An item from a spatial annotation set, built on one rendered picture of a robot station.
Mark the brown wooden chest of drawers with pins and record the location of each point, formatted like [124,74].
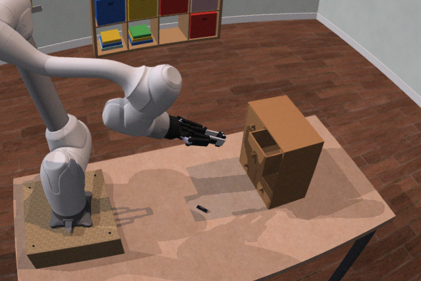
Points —
[300,142]

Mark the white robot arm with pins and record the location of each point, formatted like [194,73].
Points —
[149,92]

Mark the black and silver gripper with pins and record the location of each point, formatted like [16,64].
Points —
[192,133]

